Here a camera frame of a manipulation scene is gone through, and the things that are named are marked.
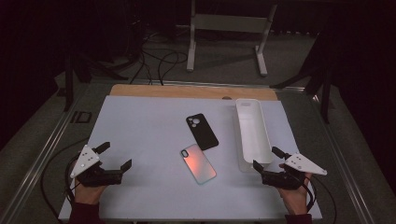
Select white metal desk frame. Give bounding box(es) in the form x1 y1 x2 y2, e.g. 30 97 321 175
185 0 278 77

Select black tripod stand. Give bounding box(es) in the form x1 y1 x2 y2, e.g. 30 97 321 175
63 50 129 113
269 29 333 125

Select white table mat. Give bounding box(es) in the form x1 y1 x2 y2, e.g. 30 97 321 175
57 94 323 222

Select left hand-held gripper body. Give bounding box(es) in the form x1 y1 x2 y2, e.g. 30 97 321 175
69 144 123 188

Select black floor cables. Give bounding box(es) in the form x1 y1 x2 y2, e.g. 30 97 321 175
128 34 189 87

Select black phone case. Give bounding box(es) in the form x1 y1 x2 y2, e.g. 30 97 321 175
185 113 219 151

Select person's right hand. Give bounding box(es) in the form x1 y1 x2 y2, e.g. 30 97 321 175
276 163 313 216

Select person's left hand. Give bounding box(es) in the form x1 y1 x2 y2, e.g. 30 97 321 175
74 182 108 206

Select translucent iridescent phone case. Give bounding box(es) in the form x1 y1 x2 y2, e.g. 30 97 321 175
179 143 218 186

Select white plastic tray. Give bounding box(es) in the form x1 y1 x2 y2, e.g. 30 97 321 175
234 98 276 173

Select black rectangular floor bracket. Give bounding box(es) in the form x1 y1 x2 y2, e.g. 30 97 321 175
70 110 93 125

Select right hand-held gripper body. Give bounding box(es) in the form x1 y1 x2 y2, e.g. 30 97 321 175
262 151 328 191

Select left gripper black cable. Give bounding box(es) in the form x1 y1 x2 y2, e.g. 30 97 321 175
39 136 92 220

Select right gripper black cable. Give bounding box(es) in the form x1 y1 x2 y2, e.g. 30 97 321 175
305 175 339 224

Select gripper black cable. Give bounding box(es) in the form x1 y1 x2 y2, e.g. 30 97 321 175
39 136 92 220
305 175 339 224

